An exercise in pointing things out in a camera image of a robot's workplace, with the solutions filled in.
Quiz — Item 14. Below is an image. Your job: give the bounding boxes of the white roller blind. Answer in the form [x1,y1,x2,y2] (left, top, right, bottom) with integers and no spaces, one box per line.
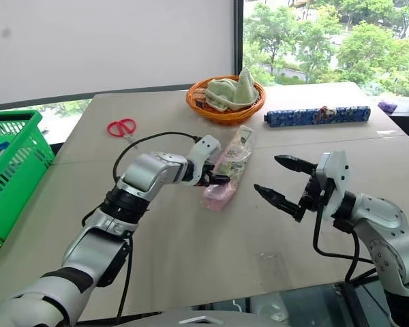
[0,0,234,105]

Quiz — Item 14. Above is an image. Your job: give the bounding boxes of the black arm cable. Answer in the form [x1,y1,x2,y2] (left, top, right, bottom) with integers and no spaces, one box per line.
[312,204,378,283]
[112,131,202,326]

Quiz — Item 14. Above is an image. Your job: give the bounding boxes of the orange woven basket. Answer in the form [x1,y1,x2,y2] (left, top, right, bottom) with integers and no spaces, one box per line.
[185,75,267,126]

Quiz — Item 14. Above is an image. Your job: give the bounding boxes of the pale green cloth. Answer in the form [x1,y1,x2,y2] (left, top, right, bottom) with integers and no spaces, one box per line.
[204,67,260,112]

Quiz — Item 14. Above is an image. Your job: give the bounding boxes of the blue patterned rolled case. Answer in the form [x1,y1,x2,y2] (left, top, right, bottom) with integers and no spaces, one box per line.
[264,105,372,129]

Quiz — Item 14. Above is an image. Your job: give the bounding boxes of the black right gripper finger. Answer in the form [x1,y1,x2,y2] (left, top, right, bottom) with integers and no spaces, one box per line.
[253,184,303,223]
[274,153,318,175]

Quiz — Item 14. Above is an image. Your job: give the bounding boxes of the red handled scissors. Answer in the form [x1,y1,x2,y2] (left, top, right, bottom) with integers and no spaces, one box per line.
[106,118,139,144]

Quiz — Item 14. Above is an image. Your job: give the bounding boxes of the clear plastic wrapper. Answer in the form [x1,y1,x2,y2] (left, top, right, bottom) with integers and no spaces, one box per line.
[257,251,284,290]

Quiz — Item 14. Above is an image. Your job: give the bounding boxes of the green plastic basket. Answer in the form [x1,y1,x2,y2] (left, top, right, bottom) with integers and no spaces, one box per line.
[0,109,56,270]

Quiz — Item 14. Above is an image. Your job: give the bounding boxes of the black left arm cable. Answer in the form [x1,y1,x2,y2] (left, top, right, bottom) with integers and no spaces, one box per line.
[112,131,202,326]

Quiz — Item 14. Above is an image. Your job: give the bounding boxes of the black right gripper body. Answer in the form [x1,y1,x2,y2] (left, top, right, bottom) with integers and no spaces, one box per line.
[296,166,331,223]

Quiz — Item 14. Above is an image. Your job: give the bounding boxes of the small purple object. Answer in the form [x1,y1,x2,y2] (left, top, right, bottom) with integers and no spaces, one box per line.
[378,99,398,113]

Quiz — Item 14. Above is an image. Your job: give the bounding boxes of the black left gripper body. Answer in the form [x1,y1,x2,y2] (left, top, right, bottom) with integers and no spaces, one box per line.
[190,159,215,187]

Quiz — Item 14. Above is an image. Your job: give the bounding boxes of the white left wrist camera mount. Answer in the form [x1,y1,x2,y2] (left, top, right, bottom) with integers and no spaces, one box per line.
[187,134,222,168]

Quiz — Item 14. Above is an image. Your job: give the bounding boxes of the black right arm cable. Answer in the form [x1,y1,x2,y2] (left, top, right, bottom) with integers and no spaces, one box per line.
[312,204,378,283]

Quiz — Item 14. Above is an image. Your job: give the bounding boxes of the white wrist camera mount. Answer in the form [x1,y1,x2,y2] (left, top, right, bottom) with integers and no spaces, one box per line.
[187,134,222,168]
[315,149,349,221]

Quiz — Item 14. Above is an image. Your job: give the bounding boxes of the pink floral pencil pouch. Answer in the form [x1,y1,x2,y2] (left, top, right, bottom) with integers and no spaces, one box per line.
[200,125,255,213]

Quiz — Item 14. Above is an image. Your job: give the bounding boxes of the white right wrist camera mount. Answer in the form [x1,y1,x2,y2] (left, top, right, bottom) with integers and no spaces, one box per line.
[315,149,349,221]

